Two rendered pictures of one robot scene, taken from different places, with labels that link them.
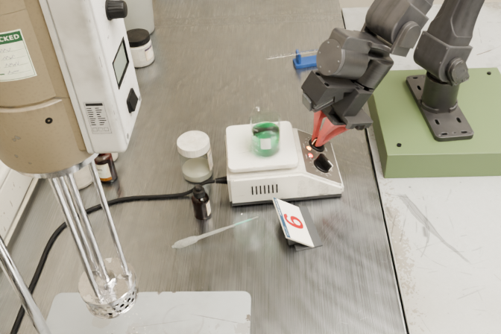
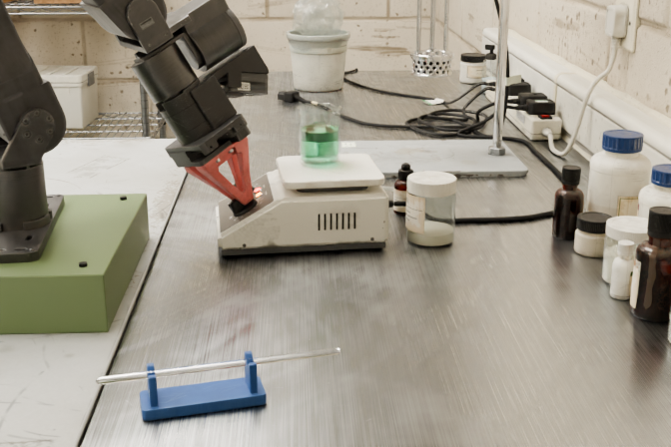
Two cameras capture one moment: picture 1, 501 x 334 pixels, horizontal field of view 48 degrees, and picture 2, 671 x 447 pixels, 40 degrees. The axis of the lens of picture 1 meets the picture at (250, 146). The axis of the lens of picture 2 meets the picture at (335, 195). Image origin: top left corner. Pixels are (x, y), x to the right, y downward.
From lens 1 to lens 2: 1.86 m
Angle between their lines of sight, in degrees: 122
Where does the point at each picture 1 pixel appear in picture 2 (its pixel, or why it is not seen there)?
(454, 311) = (138, 176)
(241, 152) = (354, 162)
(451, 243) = not seen: hidden behind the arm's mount
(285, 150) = (293, 163)
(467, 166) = not seen: hidden behind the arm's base
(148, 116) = (574, 297)
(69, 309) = (504, 165)
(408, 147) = (110, 198)
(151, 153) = (521, 256)
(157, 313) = (418, 165)
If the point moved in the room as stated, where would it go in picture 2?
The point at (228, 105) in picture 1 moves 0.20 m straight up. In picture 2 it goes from (415, 314) to (421, 118)
